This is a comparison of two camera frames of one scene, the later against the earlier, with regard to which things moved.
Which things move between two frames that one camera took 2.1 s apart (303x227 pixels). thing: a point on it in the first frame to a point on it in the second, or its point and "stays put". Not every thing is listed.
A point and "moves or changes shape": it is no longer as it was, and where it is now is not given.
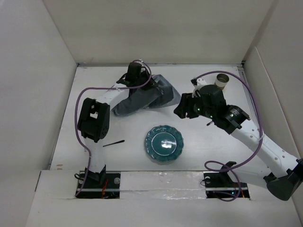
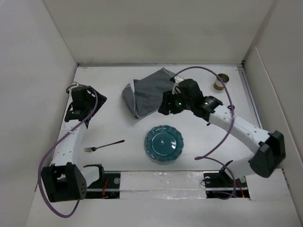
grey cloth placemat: (162, 94) moves or changes shape
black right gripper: (185, 105) to (168, 97)
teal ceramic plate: (164, 143) stays put
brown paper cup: (221, 80) stays put
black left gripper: (151, 84) to (102, 100)
